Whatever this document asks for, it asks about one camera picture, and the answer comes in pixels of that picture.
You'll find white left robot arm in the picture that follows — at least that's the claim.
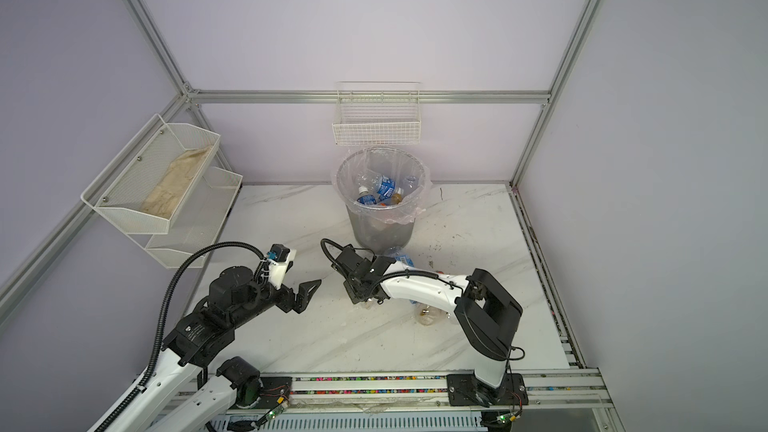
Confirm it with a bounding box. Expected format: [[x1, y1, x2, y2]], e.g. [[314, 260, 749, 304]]
[[91, 264, 322, 431]]

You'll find upper white mesh shelf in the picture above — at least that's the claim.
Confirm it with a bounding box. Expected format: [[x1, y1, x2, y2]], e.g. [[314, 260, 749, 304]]
[[81, 115, 220, 235]]

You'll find clear brownish crushed bottle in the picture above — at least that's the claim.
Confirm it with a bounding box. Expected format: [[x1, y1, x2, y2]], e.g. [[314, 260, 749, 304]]
[[414, 304, 447, 327]]

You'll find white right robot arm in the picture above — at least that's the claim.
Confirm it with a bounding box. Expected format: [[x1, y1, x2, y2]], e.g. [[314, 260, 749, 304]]
[[325, 245, 526, 408]]

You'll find white mesh shelf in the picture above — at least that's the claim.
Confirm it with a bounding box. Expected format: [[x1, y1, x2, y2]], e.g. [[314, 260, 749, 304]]
[[81, 115, 220, 235], [141, 166, 242, 269]]

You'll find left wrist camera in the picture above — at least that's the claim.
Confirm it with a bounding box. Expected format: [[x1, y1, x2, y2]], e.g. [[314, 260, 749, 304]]
[[265, 244, 297, 289]]

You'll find grey mesh waste bin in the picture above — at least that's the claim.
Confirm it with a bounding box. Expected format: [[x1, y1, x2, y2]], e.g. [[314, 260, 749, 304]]
[[331, 164, 417, 252]]

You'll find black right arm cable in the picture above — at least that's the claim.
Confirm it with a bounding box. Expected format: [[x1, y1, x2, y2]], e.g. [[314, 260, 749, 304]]
[[319, 237, 526, 361]]

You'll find white wire wall basket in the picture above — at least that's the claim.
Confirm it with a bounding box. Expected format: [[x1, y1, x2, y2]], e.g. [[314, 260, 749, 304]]
[[332, 81, 422, 147]]

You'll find orange label bottle yellow cap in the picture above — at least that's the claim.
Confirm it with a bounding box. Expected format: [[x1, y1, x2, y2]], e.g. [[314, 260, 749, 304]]
[[389, 188, 405, 206]]

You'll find lower white mesh shelf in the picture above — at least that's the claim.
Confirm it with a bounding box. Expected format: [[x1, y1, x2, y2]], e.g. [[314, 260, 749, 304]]
[[141, 166, 242, 269]]

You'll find large clear bottle light-blue label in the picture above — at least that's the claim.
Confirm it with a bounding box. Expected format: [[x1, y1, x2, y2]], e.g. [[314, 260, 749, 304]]
[[383, 247, 414, 267]]

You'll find clear plastic bin liner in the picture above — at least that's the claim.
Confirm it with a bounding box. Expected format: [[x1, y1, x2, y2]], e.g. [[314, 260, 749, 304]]
[[332, 146, 432, 225]]

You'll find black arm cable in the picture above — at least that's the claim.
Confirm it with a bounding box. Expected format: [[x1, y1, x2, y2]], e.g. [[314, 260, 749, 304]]
[[319, 237, 526, 361], [92, 241, 266, 432]]

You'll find beige cloth in shelf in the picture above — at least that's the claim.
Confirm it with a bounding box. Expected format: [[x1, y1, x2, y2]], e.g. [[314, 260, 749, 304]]
[[141, 146, 211, 219]]

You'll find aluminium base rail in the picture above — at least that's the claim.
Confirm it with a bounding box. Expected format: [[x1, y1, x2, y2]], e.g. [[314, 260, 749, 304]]
[[119, 365, 613, 432]]

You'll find clear bottle blue label white cap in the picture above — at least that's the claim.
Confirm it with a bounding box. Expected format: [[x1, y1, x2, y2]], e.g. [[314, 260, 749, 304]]
[[376, 175, 396, 202]]

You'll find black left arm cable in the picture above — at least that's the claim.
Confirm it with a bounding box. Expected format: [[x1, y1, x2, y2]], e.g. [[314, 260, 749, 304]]
[[92, 241, 266, 432]]

